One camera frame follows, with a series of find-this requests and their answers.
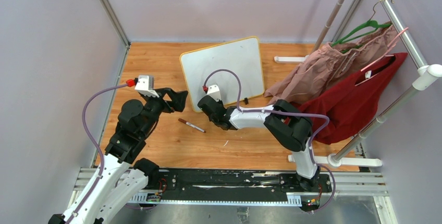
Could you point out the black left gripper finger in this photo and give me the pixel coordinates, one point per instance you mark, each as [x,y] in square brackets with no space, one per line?
[184,95]
[175,104]

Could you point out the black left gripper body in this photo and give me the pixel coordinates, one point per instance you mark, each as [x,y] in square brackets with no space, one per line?
[154,107]

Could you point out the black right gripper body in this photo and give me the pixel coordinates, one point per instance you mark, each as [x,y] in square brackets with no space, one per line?
[215,121]

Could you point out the brown whiteboard marker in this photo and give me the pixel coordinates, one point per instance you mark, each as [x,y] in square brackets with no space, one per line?
[191,125]

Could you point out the yellow framed whiteboard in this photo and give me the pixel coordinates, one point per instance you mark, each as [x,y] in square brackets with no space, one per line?
[235,67]

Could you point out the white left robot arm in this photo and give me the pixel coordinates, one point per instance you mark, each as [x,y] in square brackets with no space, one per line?
[114,160]

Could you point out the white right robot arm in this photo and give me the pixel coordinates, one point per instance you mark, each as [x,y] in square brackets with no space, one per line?
[284,121]

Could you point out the pink garment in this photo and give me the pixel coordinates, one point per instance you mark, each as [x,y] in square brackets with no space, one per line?
[329,65]

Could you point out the red garment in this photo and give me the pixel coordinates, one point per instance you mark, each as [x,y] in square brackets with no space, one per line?
[352,103]

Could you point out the pink clothes hanger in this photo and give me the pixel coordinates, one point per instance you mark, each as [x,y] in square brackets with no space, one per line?
[388,50]

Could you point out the green clothes hanger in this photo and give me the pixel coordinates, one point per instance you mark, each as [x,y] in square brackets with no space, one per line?
[368,24]

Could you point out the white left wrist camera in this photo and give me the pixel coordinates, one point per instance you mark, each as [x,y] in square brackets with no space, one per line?
[145,86]

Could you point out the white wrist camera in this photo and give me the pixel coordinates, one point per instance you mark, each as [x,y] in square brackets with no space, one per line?
[145,86]
[214,92]

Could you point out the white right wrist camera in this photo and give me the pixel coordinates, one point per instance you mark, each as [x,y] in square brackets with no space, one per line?
[214,92]

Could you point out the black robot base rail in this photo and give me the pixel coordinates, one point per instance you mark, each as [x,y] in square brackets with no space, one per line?
[215,187]

